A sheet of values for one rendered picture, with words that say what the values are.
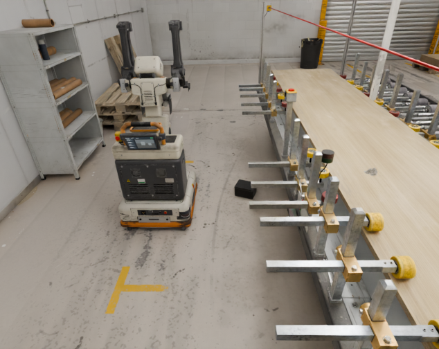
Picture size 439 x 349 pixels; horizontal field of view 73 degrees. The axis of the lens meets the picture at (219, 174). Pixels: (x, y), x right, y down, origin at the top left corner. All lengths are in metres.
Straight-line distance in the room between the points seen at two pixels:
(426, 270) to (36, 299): 2.35
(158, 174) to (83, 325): 1.17
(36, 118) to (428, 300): 3.46
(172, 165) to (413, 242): 1.68
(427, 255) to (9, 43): 3.46
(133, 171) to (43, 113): 1.40
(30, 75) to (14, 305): 2.04
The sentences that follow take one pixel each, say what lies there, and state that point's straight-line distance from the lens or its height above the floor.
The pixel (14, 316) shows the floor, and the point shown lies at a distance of 2.60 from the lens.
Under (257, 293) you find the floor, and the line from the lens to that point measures 2.26.
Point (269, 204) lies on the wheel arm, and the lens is 1.58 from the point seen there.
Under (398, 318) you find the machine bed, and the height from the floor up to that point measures 0.74.
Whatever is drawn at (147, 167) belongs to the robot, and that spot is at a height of 0.63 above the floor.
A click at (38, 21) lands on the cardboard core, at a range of 3.90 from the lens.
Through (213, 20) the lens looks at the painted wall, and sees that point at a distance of 9.26.
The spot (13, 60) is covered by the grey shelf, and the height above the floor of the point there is 1.32.
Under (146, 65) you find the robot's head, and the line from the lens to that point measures 2.59.
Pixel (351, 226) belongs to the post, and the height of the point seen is 1.11.
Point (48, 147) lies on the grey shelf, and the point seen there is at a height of 0.43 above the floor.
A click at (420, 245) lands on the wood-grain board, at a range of 1.51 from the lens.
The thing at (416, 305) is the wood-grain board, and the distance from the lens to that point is 1.27.
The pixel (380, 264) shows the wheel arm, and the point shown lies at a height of 0.96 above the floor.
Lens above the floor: 1.81
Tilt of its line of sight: 32 degrees down
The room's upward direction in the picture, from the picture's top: 2 degrees counter-clockwise
